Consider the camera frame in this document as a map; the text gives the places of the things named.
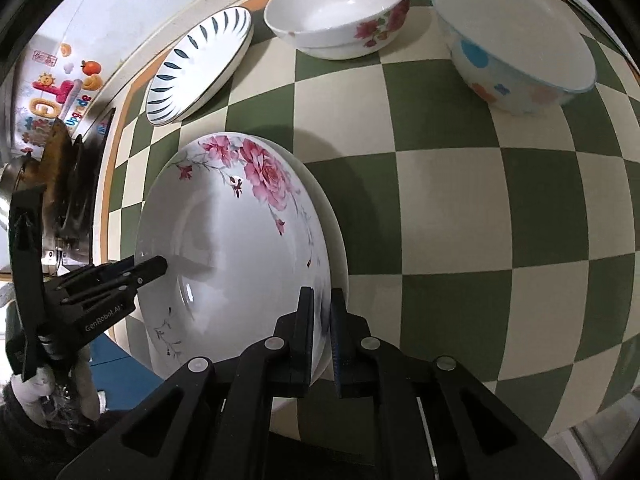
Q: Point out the pink floral white plate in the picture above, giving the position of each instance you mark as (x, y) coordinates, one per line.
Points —
(235, 260)

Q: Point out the pastel polka dot bowl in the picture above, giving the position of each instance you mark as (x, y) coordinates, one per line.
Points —
(515, 45)

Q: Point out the plain white plate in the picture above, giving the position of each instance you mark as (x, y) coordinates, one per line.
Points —
(341, 260)

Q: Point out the black wok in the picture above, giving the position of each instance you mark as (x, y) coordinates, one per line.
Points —
(60, 165)

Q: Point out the blue kitchen cabinet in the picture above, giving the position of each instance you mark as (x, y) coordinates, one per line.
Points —
(117, 362)

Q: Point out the steel stockpot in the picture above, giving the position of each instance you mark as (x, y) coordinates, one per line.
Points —
(15, 180)

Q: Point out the pink floral white bowl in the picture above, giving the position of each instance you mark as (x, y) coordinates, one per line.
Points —
(335, 10)

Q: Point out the colourful wall stickers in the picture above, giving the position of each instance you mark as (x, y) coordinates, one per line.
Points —
(55, 95)

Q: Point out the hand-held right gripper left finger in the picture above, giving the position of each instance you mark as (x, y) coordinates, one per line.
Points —
(306, 320)

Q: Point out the person's left forearm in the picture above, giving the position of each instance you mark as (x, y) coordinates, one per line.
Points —
(25, 445)

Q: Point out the black cooktop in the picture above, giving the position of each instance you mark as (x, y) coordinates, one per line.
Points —
(97, 170)

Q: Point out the green checkered table mat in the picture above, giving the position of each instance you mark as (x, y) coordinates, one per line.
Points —
(440, 220)

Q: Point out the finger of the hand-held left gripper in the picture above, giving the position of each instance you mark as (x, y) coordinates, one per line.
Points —
(147, 267)

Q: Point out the person's left hand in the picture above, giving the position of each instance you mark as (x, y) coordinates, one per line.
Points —
(32, 385)

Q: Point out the blue leaf pattern plate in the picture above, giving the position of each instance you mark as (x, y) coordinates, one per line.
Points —
(200, 65)

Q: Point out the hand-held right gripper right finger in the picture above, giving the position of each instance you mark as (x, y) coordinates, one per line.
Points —
(339, 340)

